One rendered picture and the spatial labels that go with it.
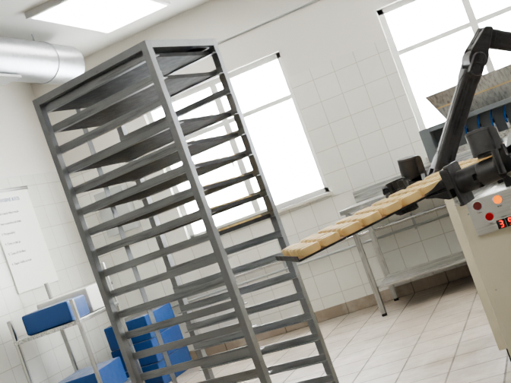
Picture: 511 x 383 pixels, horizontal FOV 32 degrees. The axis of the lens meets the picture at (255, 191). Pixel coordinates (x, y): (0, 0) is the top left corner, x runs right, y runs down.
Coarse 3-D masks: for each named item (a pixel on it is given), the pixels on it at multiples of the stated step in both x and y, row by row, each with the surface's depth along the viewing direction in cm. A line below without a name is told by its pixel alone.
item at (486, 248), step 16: (480, 192) 364; (464, 208) 342; (464, 224) 343; (480, 240) 341; (496, 240) 338; (480, 256) 341; (496, 256) 339; (480, 272) 342; (496, 272) 340; (496, 288) 340; (496, 304) 341
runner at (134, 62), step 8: (152, 48) 330; (136, 56) 334; (128, 64) 337; (136, 64) 335; (112, 72) 341; (120, 72) 339; (96, 80) 346; (104, 80) 344; (80, 88) 351; (88, 88) 349; (64, 96) 356; (72, 96) 354; (80, 96) 354; (48, 104) 361; (56, 104) 359; (64, 104) 359; (48, 112) 365
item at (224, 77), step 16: (224, 64) 368; (224, 80) 365; (240, 112) 366; (256, 160) 365; (256, 176) 365; (272, 208) 363; (272, 224) 365; (304, 288) 364; (304, 304) 363; (320, 336) 363; (320, 352) 363
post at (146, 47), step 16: (144, 48) 328; (160, 80) 328; (160, 96) 328; (176, 128) 326; (176, 144) 327; (192, 176) 326; (192, 192) 327; (208, 208) 327; (208, 224) 326; (224, 256) 326; (224, 272) 325; (240, 304) 325; (240, 320) 325; (256, 352) 324; (256, 368) 325
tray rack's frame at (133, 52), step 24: (168, 48) 341; (192, 48) 357; (96, 72) 342; (48, 96) 356; (48, 120) 361; (48, 144) 361; (72, 192) 360; (96, 264) 358; (168, 264) 396; (120, 336) 357; (168, 360) 378
